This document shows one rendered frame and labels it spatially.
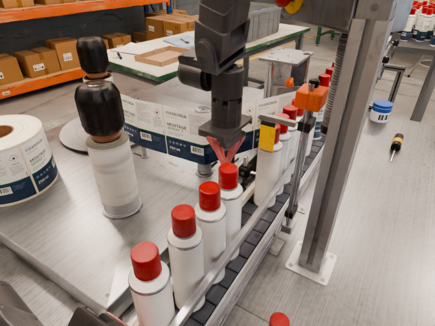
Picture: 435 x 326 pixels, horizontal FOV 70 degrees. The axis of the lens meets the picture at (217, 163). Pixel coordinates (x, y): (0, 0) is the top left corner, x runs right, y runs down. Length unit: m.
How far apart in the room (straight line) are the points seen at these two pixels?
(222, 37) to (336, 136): 0.23
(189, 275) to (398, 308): 0.41
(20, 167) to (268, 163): 0.56
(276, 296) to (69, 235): 0.44
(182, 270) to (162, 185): 0.38
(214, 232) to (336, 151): 0.23
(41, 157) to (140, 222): 0.30
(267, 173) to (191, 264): 0.29
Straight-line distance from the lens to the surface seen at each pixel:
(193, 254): 0.46
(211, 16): 0.49
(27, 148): 0.83
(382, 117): 1.37
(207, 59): 0.50
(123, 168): 0.67
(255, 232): 0.69
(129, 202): 0.72
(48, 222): 0.80
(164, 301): 0.43
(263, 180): 0.69
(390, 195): 0.97
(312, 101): 0.52
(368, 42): 0.47
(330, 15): 0.49
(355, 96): 0.49
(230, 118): 0.57
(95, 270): 0.66
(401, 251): 0.82
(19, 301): 0.39
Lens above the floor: 1.37
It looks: 34 degrees down
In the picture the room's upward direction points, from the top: straight up
